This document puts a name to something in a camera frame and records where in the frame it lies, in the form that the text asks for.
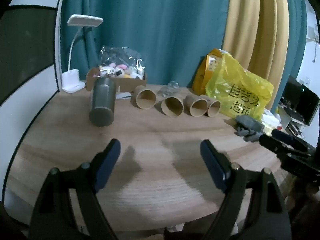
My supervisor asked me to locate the yellow plastic bag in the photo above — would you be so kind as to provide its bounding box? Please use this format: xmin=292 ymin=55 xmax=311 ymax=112
xmin=205 ymin=52 xmax=274 ymax=122

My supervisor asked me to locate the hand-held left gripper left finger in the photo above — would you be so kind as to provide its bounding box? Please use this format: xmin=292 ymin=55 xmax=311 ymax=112
xmin=28 ymin=138 xmax=121 ymax=240

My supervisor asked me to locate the grey work glove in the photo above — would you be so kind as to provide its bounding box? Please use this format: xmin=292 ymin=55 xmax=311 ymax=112
xmin=234 ymin=115 xmax=265 ymax=142

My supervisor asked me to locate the teal curtain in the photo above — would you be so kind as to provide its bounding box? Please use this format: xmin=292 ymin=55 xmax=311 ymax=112
xmin=272 ymin=0 xmax=308 ymax=111
xmin=60 ymin=0 xmax=231 ymax=88

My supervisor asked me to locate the brown cardboard box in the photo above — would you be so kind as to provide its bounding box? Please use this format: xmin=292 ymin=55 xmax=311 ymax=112
xmin=86 ymin=67 xmax=147 ymax=93

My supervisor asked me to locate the orange snack package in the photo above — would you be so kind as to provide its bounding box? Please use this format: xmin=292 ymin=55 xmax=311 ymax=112
xmin=191 ymin=48 xmax=230 ymax=95

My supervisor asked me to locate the yellow curtain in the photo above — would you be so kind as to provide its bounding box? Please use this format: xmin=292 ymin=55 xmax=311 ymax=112
xmin=222 ymin=0 xmax=293 ymax=100

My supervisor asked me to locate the black monitor screen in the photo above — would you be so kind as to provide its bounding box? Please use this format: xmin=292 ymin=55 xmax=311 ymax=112
xmin=282 ymin=76 xmax=320 ymax=126

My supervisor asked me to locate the clear bag of small toys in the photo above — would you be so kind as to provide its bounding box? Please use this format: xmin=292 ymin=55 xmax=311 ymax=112
xmin=98 ymin=45 xmax=146 ymax=79

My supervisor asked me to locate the white desk lamp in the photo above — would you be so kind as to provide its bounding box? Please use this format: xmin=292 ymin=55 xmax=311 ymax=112
xmin=61 ymin=14 xmax=104 ymax=94

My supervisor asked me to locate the crumpled clear plastic wrap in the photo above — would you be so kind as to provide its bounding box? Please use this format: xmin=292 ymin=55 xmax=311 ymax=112
xmin=158 ymin=81 xmax=180 ymax=97

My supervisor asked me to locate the grey metal tumbler cup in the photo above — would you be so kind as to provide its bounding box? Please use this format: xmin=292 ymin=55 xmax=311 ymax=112
xmin=89 ymin=77 xmax=117 ymax=127

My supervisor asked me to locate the brown paper cup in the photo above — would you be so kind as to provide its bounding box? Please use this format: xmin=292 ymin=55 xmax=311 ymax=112
xmin=132 ymin=85 xmax=157 ymax=110
xmin=184 ymin=94 xmax=208 ymax=117
xmin=200 ymin=94 xmax=221 ymax=117
xmin=156 ymin=96 xmax=184 ymax=118

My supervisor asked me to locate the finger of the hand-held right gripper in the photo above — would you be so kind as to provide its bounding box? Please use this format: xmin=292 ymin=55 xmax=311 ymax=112
xmin=271 ymin=129 xmax=313 ymax=153
xmin=258 ymin=134 xmax=290 ymax=156

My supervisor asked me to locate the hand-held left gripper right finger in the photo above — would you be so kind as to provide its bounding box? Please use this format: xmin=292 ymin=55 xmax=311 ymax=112
xmin=200 ymin=139 xmax=293 ymax=240

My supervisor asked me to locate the white black-edged panel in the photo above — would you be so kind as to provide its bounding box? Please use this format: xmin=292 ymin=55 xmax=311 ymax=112
xmin=0 ymin=0 xmax=66 ymax=140

